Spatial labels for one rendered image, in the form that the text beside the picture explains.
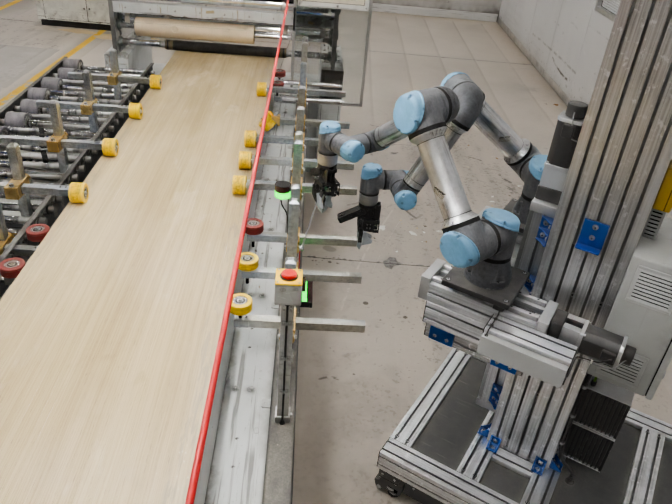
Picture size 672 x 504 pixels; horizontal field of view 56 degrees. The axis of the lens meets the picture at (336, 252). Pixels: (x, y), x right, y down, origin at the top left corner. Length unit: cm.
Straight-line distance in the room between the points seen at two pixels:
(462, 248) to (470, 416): 111
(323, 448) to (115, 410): 127
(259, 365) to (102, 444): 74
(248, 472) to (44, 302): 82
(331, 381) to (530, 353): 135
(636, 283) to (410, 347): 157
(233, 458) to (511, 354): 88
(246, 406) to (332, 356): 118
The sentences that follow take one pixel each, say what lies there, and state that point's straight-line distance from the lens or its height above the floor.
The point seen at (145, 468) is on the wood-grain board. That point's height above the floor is 90.
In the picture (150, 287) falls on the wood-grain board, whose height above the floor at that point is 90.
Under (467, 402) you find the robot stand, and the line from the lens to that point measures 283.
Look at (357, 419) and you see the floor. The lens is 294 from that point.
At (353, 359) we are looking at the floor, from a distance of 323.
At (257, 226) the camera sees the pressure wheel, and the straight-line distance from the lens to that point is 246.
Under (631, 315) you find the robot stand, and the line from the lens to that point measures 212.
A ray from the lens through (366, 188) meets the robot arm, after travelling 236.
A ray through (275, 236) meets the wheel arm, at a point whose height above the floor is 86.
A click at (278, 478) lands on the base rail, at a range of 183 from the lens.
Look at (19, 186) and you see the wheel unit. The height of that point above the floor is 97.
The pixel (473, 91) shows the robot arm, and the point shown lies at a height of 151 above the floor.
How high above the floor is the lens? 215
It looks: 32 degrees down
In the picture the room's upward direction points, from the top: 5 degrees clockwise
